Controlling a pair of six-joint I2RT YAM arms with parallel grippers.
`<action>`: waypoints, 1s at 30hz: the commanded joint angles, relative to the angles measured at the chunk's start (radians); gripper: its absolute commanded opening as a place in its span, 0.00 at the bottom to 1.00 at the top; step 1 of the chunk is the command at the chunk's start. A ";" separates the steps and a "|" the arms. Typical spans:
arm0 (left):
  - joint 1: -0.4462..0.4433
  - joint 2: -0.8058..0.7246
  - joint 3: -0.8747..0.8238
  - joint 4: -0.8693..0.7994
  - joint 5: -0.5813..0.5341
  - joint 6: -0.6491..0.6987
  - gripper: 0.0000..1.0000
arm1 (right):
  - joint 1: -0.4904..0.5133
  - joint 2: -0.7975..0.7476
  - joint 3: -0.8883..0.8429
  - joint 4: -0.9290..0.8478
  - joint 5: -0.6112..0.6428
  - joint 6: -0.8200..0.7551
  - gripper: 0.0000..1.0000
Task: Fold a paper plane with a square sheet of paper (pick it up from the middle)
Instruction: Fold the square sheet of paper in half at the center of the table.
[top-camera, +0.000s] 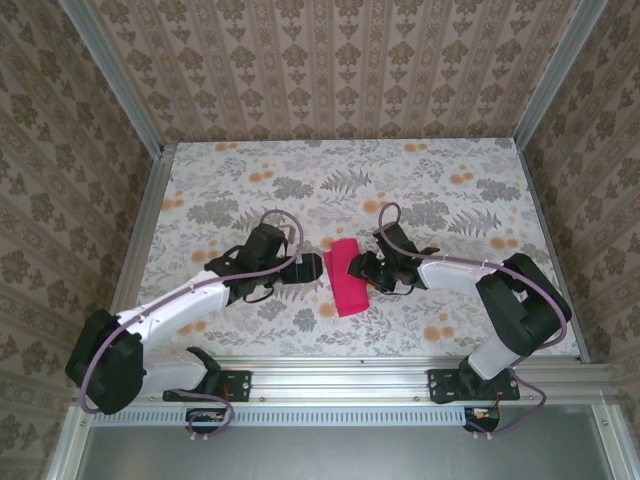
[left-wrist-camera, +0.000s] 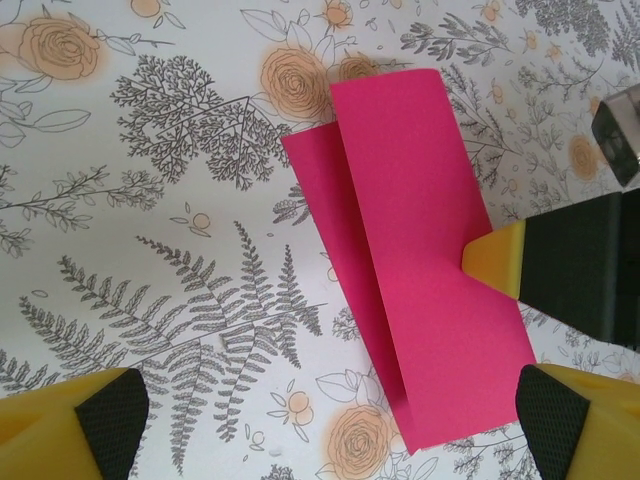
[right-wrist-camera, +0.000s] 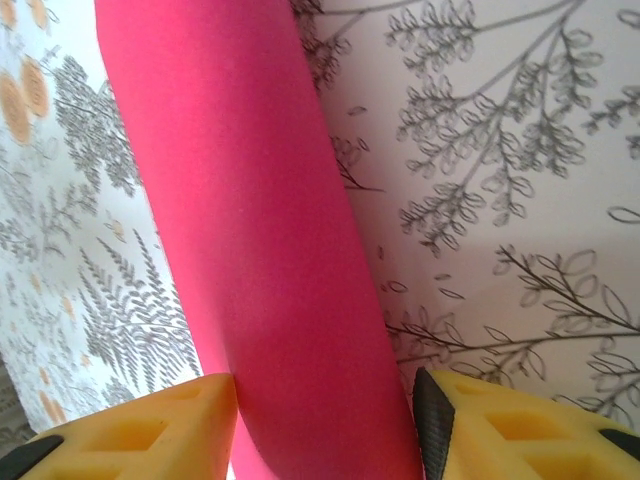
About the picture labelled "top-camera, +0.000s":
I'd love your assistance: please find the pink cloth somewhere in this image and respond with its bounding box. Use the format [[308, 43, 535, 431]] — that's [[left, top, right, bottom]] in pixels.
[[322, 238, 371, 319]]

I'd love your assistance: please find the grey metal sheet panel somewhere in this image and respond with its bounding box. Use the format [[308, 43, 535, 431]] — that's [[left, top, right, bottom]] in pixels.
[[79, 424, 619, 480]]

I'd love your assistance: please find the black controller board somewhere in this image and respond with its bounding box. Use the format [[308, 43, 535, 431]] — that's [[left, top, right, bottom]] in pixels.
[[463, 405, 502, 434], [185, 407, 232, 435]]

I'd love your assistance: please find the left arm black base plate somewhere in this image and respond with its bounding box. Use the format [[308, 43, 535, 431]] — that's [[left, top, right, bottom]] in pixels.
[[163, 368, 253, 404]]

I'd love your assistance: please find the aluminium table side rail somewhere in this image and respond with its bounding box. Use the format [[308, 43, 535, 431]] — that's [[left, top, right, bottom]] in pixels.
[[94, 143, 176, 369], [516, 144, 591, 365]]

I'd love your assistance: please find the long aluminium mounting rail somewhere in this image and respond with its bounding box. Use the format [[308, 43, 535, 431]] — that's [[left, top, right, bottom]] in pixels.
[[72, 363, 619, 405]]

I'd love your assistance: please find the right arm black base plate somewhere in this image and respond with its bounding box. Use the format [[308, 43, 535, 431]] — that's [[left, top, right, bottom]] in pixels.
[[428, 368, 521, 405]]

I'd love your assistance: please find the grey slotted cable duct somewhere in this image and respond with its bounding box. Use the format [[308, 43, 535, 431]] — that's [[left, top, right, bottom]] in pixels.
[[92, 405, 609, 427]]

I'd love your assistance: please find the aluminium frame beam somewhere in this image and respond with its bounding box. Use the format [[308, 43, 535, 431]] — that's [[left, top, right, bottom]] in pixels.
[[45, 403, 96, 480], [589, 403, 640, 480]]

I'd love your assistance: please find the aluminium frame post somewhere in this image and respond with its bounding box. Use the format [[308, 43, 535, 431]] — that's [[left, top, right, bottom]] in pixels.
[[63, 0, 166, 159], [513, 0, 599, 149]]

